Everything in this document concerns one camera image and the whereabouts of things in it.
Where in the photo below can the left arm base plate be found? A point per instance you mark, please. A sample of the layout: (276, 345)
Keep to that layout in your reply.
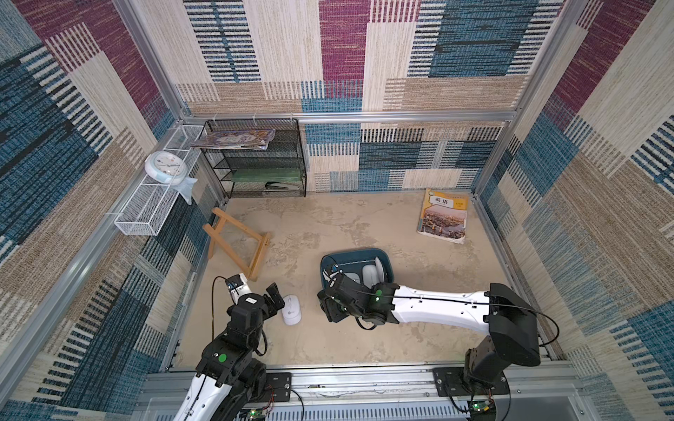
(277, 389)

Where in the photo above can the textbook with city cover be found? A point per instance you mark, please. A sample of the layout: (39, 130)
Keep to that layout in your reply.
(444, 216)

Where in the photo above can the white wire basket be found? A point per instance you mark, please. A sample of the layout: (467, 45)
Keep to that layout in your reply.
(146, 211)

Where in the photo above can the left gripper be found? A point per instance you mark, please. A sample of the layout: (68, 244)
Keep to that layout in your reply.
(269, 309)

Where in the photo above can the silver flat mouse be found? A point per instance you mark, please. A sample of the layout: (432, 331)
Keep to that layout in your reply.
(354, 277)

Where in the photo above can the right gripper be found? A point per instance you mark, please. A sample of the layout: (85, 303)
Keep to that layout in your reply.
(332, 295)

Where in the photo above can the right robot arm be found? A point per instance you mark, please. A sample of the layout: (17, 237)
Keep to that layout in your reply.
(508, 322)

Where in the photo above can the wooden stand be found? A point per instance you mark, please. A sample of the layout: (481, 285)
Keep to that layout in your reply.
(245, 247)

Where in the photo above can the magazine on shelf top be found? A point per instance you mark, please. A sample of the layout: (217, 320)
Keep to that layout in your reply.
(235, 140)

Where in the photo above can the white round clock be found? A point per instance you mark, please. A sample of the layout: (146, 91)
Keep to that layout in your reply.
(165, 167)

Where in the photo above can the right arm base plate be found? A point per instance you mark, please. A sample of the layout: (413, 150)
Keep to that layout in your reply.
(449, 381)

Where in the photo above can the white rounded mouse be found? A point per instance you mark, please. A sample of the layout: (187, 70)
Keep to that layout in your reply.
(370, 275)

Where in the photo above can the white logo mouse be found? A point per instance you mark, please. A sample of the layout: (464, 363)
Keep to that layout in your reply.
(291, 312)

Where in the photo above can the black wire mesh shelf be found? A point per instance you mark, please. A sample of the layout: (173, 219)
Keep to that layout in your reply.
(278, 171)

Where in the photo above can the silver mouse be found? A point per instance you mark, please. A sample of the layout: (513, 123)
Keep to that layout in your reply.
(380, 271)
(354, 277)

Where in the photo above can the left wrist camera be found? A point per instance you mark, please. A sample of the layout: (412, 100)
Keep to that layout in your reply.
(237, 286)

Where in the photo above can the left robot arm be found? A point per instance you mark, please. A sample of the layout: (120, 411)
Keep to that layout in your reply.
(228, 376)

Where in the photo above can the teal plastic storage box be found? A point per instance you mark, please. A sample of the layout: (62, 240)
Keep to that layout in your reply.
(352, 261)

